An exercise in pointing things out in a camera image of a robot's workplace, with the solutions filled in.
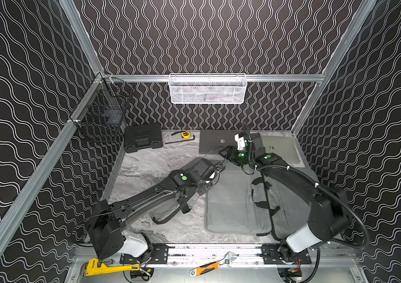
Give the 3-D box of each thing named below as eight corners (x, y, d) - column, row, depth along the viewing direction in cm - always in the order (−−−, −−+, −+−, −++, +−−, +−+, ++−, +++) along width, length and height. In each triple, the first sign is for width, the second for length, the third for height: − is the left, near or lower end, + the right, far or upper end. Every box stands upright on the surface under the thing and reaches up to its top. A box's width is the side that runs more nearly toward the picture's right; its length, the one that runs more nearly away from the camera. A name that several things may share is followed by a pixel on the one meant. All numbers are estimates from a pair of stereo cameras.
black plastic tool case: (121, 153, 111) (118, 146, 107) (130, 128, 125) (127, 122, 121) (160, 153, 111) (158, 147, 107) (165, 128, 125) (163, 122, 121)
